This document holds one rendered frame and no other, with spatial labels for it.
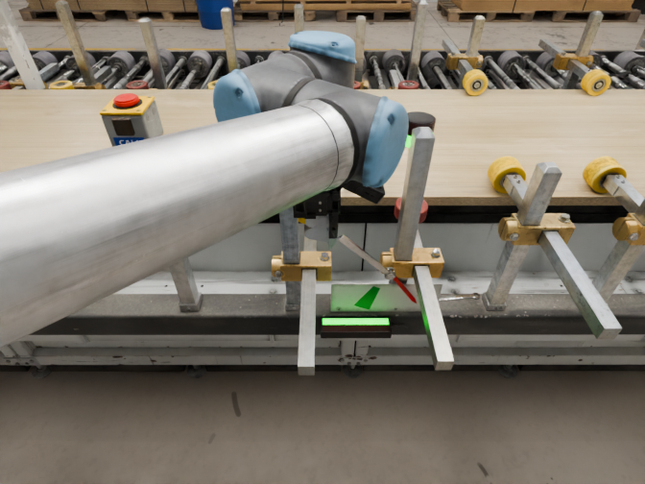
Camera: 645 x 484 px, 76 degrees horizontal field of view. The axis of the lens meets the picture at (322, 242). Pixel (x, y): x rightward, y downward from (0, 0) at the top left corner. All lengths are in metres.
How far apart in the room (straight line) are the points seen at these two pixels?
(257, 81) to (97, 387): 1.61
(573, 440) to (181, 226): 1.72
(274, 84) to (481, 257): 0.94
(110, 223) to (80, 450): 1.61
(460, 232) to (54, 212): 1.07
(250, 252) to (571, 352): 1.27
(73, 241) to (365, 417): 1.51
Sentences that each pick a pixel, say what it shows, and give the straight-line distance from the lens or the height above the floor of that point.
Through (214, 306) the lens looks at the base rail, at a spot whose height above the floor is 0.70.
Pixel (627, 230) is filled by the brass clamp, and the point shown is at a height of 0.96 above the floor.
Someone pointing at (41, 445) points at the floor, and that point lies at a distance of 1.91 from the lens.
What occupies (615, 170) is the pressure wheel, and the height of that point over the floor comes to 0.97.
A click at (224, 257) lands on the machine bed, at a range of 1.24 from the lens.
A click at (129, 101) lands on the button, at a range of 0.78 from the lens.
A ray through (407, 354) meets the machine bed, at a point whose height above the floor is 0.17.
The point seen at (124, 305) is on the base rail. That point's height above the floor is 0.70.
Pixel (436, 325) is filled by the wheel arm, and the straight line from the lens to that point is 0.84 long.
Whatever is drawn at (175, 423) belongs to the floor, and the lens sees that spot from 1.74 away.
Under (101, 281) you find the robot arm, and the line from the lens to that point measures 0.26.
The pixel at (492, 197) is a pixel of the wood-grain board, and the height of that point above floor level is 0.90.
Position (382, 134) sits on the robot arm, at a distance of 0.40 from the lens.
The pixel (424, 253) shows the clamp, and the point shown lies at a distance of 0.96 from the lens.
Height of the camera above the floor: 1.50
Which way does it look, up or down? 41 degrees down
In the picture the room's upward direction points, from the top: straight up
